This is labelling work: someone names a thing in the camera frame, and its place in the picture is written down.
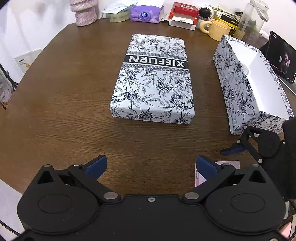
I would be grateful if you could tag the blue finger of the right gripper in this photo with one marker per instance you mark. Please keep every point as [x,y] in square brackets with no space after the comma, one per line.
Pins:
[243,144]

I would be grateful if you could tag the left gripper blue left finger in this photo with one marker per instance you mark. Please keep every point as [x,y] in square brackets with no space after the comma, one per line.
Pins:
[86,176]

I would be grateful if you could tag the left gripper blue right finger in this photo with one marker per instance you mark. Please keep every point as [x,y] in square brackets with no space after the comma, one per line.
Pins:
[215,175]

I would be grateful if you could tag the pink heart cosmetic box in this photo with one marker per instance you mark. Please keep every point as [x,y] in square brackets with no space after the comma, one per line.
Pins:
[205,172]

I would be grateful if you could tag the open floral white box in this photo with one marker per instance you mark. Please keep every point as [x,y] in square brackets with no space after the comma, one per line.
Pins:
[252,92]

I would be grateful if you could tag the tablet with grey cover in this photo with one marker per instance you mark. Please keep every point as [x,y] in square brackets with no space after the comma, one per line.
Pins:
[281,57]

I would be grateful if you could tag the floral box lid XIEFURN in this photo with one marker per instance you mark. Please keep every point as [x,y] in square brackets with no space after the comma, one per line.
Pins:
[154,82]

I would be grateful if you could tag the yellow ceramic mug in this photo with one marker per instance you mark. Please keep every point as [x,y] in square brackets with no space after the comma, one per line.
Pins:
[215,29]

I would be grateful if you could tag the yellow black box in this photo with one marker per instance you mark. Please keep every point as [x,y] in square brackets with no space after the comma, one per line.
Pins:
[231,20]

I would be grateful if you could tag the white book with text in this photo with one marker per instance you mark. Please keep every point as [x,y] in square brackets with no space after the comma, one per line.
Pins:
[24,61]

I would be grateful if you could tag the clear plastic water bottle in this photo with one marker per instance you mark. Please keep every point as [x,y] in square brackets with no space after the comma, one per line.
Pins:
[252,20]

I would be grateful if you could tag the red and white carton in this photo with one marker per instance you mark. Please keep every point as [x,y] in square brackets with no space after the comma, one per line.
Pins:
[183,16]

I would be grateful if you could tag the green tape roll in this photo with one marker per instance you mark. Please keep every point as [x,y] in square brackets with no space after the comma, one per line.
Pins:
[120,17]

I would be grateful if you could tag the purple tissue pack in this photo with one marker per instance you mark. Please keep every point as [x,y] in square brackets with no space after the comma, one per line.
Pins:
[147,14]

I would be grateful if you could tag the white round camera gadget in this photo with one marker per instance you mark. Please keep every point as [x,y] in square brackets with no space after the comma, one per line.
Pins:
[205,13]

